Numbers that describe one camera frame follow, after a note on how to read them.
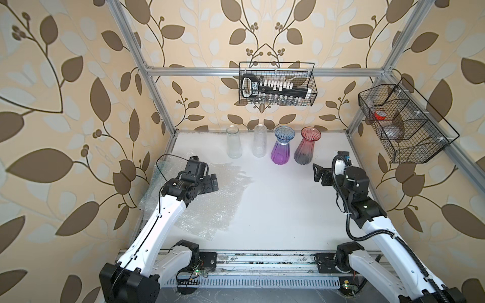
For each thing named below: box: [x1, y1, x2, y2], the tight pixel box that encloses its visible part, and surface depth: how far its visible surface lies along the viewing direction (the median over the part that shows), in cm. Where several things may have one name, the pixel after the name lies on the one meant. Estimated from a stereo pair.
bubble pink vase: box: [293, 126, 322, 165], surface depth 97 cm
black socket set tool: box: [241, 73, 313, 100], surface depth 84 cm
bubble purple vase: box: [270, 125, 296, 166], surface depth 96 cm
